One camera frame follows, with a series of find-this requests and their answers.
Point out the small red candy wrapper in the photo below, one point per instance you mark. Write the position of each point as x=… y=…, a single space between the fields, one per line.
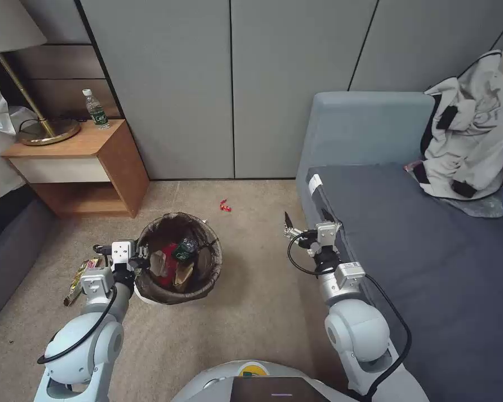
x=225 y=205

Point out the round trash bin black liner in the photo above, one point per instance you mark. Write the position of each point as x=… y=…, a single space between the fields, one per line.
x=209 y=268

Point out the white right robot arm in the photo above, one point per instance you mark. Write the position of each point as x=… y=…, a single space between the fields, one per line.
x=356 y=326

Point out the dark grey sofa seat cushion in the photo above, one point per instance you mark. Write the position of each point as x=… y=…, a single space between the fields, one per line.
x=423 y=259

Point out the white robot front shell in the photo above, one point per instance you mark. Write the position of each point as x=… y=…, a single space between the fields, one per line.
x=255 y=383

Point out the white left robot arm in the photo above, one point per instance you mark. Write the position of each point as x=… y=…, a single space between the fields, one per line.
x=88 y=331

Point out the gold snack wrapper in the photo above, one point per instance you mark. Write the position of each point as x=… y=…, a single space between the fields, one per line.
x=78 y=282

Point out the wooden nightstand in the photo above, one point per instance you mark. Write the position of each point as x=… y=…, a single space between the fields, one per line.
x=109 y=167

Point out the crumpled brown paper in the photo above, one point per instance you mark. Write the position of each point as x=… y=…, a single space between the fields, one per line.
x=157 y=263

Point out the brass lamp with beige shade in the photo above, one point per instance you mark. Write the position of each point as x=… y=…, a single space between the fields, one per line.
x=8 y=25

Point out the grey cloth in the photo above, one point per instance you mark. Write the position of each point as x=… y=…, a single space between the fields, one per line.
x=482 y=207

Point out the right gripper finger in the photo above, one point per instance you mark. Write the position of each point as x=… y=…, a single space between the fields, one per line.
x=295 y=231
x=339 y=226

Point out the grey wardrobe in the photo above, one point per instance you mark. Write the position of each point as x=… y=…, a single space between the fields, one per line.
x=184 y=83

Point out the grey bed frame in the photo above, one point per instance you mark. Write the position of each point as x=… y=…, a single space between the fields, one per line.
x=8 y=247

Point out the green-label water bottle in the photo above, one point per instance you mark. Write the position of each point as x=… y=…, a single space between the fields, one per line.
x=97 y=111

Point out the dark wood headboard panel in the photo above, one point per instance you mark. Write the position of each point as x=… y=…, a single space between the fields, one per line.
x=67 y=63

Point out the brown paper bag scrap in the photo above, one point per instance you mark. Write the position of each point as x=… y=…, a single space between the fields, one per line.
x=183 y=274

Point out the white jacket with black trim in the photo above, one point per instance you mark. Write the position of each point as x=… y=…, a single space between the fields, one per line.
x=469 y=138

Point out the blue-grey sofa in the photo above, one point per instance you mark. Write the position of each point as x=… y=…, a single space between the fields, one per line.
x=352 y=125

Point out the crushed green-label plastic bottle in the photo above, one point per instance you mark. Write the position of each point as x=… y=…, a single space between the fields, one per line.
x=186 y=250

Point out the white cushion label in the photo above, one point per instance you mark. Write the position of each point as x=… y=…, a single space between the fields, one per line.
x=315 y=183

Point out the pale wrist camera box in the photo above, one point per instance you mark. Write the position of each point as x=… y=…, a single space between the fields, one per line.
x=327 y=233
x=123 y=251

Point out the red crumpled wrapper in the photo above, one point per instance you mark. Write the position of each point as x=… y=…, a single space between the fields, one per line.
x=166 y=268

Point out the white bedding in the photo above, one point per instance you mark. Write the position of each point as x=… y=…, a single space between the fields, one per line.
x=0 y=167

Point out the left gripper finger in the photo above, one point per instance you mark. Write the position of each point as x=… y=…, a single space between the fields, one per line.
x=100 y=250
x=142 y=252

